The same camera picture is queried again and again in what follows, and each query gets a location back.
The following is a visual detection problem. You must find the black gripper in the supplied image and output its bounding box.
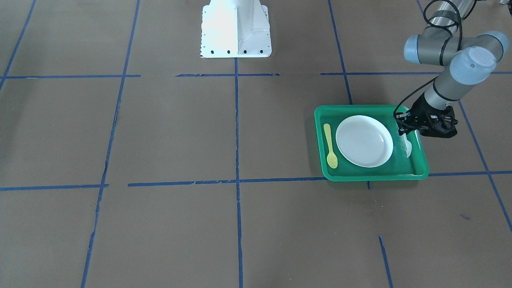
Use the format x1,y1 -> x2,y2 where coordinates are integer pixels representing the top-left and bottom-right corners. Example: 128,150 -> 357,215
395,93 -> 458,138

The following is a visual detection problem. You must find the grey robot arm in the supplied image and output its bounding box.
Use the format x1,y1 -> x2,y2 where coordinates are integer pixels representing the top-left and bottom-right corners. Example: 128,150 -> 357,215
393,0 -> 510,138

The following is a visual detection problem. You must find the green plastic tray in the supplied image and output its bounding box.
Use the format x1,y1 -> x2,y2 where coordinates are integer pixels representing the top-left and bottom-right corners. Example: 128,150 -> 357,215
314,104 -> 430,182

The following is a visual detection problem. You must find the white round plate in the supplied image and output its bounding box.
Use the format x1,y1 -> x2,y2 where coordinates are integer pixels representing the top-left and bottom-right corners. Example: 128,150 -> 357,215
335,115 -> 394,168

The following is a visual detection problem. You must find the yellow plastic spoon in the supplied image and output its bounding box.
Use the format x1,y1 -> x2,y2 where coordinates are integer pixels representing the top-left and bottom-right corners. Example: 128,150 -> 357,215
322,123 -> 338,169

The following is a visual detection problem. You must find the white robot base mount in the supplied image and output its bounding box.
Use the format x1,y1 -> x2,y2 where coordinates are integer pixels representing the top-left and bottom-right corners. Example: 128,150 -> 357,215
200,0 -> 272,58

